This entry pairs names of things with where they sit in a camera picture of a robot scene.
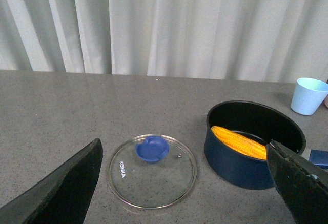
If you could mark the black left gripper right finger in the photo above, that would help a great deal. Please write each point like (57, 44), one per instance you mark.
(301, 184)

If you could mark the dark blue saucepan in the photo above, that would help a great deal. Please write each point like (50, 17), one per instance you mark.
(262, 124)

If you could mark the light blue plastic cup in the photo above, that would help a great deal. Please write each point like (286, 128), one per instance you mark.
(308, 95)

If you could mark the yellow corn cob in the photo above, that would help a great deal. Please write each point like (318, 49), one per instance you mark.
(240, 143)

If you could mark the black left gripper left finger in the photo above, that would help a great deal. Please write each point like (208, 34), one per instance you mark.
(64, 195)

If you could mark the glass lid with blue knob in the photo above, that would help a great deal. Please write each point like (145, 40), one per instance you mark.
(152, 171)

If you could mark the white curtain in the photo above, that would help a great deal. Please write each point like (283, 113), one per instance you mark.
(260, 40)

